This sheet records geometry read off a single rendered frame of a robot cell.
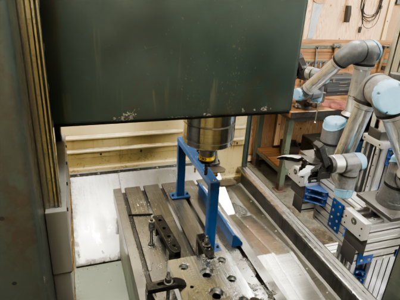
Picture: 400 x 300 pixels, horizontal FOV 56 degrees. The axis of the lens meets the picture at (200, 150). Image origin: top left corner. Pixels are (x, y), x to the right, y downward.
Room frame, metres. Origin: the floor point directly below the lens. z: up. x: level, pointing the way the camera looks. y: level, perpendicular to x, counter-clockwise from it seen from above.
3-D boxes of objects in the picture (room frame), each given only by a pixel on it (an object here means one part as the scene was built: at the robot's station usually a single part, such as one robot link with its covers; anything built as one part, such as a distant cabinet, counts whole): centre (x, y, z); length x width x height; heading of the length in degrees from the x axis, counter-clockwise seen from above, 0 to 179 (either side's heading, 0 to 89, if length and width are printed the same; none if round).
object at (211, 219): (1.24, -0.06, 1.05); 0.10 x 0.05 x 0.30; 110
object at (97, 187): (1.69, 0.19, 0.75); 0.89 x 0.70 x 0.26; 110
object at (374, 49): (2.03, -0.84, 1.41); 0.15 x 0.12 x 0.55; 124
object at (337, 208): (1.69, -0.74, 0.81); 0.09 x 0.01 x 0.18; 19
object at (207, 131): (1.08, -0.02, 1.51); 0.16 x 0.16 x 0.12
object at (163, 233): (1.26, 0.12, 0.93); 0.26 x 0.05 x 0.06; 25
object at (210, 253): (1.14, -0.04, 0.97); 0.13 x 0.03 x 0.15; 20
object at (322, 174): (1.31, -0.46, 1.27); 0.12 x 0.08 x 0.09; 110
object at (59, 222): (0.93, 0.40, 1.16); 0.48 x 0.05 x 0.51; 20
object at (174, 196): (1.65, 0.09, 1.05); 0.10 x 0.05 x 0.30; 110
